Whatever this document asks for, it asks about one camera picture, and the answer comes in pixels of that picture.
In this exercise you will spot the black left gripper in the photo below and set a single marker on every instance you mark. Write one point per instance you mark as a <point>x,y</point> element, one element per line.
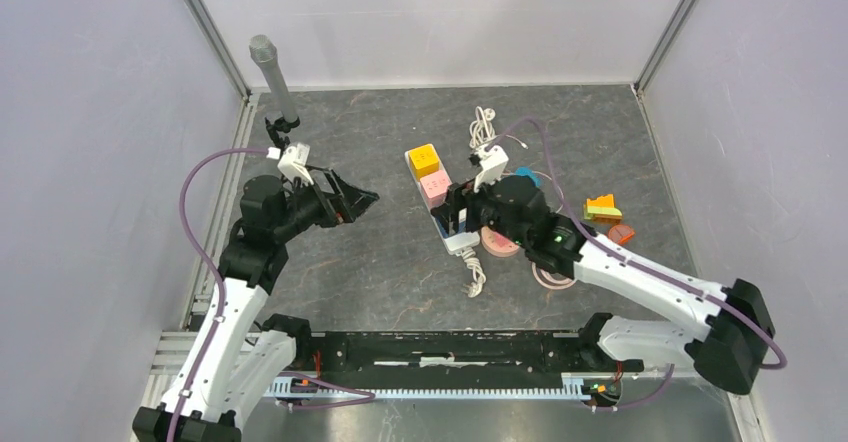
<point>345,204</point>

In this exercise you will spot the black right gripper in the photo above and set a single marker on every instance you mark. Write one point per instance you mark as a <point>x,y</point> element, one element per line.
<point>458,198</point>

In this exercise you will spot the white power strip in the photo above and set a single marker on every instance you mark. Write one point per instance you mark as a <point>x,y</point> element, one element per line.
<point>455,244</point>

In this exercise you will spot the pink cube socket adapter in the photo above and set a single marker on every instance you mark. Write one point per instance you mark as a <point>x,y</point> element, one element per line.
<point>434,188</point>

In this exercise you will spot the yellow cube socket adapter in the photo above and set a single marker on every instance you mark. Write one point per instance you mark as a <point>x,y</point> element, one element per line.
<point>423,161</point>

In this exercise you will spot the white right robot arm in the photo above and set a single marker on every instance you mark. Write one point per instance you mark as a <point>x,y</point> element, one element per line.
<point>723,332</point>

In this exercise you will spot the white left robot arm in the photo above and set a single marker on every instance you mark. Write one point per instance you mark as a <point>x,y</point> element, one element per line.
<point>215,391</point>

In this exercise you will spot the pink round socket base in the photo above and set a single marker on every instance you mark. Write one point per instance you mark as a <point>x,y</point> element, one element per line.
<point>496,244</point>

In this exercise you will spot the light blue plug adapter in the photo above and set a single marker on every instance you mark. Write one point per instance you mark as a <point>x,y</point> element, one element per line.
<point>528,173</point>

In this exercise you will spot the orange round plug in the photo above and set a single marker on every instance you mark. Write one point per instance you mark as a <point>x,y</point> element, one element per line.
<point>621,234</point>

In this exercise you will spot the yellow green toy block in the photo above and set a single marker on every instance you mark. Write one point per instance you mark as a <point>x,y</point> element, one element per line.
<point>602,209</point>

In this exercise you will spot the grey microphone on stand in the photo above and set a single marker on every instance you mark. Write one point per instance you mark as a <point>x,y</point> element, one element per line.
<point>265,55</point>

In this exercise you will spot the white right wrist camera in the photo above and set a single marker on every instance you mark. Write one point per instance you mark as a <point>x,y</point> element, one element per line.
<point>491,162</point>

